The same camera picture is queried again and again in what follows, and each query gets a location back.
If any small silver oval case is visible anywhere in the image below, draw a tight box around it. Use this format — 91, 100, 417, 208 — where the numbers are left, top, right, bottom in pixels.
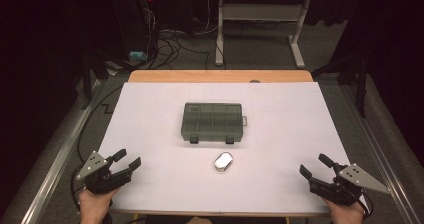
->
213, 151, 234, 173

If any right hand-held gripper cable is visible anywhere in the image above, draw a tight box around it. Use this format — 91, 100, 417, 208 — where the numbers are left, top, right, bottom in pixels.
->
357, 189, 372, 218

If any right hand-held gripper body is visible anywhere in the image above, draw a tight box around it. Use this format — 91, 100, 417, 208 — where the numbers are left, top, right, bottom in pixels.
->
309, 163, 392, 207

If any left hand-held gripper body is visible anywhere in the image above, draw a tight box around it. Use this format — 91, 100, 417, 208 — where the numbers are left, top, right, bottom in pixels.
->
75, 150, 132, 196

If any white metal desk frame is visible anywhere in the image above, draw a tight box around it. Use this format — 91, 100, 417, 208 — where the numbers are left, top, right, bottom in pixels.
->
214, 0, 313, 69

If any small teal object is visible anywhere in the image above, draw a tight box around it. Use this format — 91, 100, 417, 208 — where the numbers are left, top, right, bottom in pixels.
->
129, 50, 149, 62

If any aluminium rail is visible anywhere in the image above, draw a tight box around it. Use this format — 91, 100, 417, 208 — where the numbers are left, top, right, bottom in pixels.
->
341, 83, 416, 224
19, 78, 103, 224

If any person's right hand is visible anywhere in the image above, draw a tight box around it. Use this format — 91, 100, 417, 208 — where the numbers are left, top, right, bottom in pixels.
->
321, 198, 366, 224

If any person's left hand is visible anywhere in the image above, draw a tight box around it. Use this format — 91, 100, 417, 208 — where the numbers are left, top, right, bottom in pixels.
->
78, 187, 120, 224

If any white board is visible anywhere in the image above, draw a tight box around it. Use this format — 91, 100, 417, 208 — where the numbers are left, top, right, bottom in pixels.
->
97, 81, 370, 216

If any black metal stand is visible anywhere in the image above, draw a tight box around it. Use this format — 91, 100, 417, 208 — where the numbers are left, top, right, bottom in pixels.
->
311, 48, 370, 119
79, 48, 113, 111

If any tangle of cables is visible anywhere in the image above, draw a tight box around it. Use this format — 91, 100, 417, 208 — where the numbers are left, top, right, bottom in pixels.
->
141, 0, 221, 71

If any hand-held gripper cable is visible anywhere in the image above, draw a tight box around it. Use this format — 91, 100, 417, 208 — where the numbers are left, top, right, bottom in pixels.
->
69, 163, 84, 212
357, 189, 372, 218

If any left hand-held gripper cable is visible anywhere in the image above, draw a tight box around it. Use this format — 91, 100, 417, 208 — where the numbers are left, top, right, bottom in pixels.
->
69, 163, 84, 212

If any grey plastic compartment box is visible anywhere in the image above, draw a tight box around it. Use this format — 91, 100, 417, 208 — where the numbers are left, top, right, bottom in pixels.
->
180, 102, 249, 145

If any thin black cable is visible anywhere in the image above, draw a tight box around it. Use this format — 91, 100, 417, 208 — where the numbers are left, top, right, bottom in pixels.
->
76, 84, 124, 162

